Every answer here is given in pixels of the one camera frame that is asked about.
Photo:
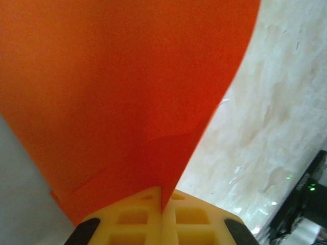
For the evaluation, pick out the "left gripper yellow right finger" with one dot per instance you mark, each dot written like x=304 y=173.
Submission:
x=199 y=224

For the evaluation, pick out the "orange paper sheet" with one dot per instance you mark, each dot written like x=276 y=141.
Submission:
x=115 y=89

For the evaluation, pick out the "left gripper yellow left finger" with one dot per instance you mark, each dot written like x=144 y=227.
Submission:
x=127 y=224

